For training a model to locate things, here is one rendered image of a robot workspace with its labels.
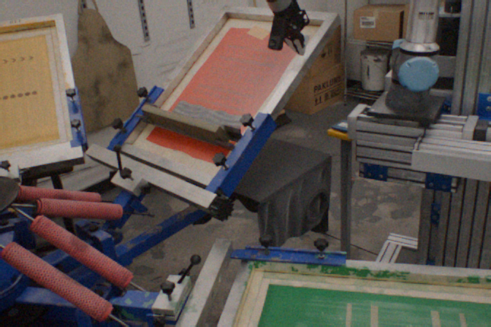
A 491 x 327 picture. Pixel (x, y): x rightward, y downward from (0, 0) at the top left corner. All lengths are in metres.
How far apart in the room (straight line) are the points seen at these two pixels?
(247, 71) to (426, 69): 0.67
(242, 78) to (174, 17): 2.45
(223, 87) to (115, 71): 2.07
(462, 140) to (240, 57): 0.87
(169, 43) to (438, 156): 2.98
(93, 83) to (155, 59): 0.62
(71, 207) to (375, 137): 1.06
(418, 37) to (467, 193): 0.74
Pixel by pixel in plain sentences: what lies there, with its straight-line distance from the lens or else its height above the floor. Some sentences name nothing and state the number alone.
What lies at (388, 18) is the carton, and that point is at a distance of 5.04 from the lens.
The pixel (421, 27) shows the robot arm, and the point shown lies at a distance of 1.63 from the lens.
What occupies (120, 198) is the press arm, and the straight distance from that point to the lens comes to 1.73.
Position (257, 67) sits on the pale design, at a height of 1.39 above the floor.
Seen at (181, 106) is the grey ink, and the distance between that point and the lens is 1.99.
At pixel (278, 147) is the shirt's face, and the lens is 2.28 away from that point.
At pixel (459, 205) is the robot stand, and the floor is 0.81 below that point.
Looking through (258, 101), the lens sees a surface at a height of 1.31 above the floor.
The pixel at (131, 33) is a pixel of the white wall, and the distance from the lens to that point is 4.08.
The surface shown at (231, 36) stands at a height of 1.46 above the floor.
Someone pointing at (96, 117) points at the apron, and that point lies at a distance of 3.91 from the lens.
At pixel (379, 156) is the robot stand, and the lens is 1.92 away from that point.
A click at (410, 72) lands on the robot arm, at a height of 1.43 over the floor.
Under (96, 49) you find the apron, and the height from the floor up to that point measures 1.11.
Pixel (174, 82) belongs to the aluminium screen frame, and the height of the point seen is 1.32.
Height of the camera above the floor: 1.91
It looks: 26 degrees down
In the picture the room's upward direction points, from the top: 5 degrees counter-clockwise
